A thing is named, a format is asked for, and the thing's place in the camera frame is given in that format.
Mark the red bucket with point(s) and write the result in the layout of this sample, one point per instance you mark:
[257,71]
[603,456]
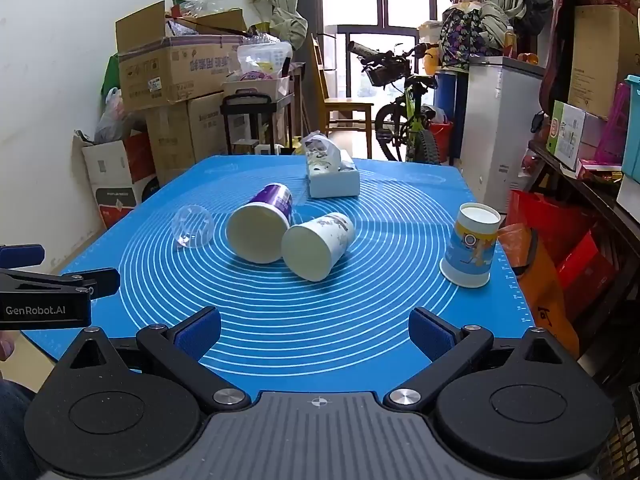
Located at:
[441,140]

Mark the pink plastic basket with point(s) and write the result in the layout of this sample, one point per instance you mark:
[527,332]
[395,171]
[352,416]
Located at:
[612,125]

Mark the black plastic crate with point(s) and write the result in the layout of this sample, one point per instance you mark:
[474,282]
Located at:
[625,435]

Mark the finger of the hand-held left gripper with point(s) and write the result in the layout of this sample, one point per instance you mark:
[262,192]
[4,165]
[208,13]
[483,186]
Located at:
[100,280]
[20,255]

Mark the pale blue tissue box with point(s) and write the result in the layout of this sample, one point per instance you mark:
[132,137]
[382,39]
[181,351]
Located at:
[334,183]

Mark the blue and yellow paper cup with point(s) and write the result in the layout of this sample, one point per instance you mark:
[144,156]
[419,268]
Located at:
[467,255]

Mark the tall brown cardboard box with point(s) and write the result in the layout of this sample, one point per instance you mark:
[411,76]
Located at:
[190,135]

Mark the clear plastic cup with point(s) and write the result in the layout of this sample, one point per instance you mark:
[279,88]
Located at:
[192,227]

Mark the green and black bicycle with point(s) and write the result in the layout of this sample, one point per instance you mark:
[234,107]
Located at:
[415,135]

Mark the purple paper cup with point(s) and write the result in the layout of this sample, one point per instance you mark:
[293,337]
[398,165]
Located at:
[255,234]

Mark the large open cardboard box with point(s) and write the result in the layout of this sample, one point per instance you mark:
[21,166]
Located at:
[170,75]

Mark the upright plain cardboard box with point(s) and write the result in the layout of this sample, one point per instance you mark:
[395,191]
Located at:
[597,60]

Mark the green and white box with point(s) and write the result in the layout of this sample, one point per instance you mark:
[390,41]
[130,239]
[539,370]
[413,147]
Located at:
[565,135]

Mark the orange plastic bag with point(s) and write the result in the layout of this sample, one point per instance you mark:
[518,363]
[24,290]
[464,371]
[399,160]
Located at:
[545,290]

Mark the white plastic bag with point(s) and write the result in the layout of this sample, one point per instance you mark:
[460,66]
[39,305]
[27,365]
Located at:
[110,117]

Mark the crumpled printed plastic bag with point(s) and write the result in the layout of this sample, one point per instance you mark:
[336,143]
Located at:
[320,150]

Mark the red shopping bag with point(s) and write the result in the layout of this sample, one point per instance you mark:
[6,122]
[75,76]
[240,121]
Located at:
[580,265]

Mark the clear plastic container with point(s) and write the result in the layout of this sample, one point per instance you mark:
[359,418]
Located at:
[262,60]

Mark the person's left hand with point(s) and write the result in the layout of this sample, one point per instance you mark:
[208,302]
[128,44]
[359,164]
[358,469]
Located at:
[5,347]

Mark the wooden chair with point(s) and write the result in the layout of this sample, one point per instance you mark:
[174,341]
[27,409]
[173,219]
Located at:
[345,110]

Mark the white patterned paper cup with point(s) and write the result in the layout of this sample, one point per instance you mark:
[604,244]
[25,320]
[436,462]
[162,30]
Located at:
[310,254]

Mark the white and red cardboard box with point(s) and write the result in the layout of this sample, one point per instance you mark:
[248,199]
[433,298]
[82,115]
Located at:
[117,180]

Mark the dark wooden shelf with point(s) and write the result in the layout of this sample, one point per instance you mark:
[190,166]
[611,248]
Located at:
[600,210]

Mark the white chest freezer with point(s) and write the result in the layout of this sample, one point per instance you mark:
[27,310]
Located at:
[492,130]

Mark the blue silicone mat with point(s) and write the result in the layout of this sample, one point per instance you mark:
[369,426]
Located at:
[300,310]

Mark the patterned fabric bag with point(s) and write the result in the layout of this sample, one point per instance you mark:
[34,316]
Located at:
[467,40]

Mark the teal plastic crate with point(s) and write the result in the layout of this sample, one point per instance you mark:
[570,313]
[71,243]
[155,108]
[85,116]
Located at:
[632,125]

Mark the person's leg in jeans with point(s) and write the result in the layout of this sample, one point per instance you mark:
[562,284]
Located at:
[12,430]

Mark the black metal cart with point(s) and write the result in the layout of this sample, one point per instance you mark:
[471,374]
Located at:
[250,102]

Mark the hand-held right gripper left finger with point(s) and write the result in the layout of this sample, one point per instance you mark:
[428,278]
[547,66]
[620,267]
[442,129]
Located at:
[197,334]

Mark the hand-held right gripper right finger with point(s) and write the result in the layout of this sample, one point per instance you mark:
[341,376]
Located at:
[430,334]

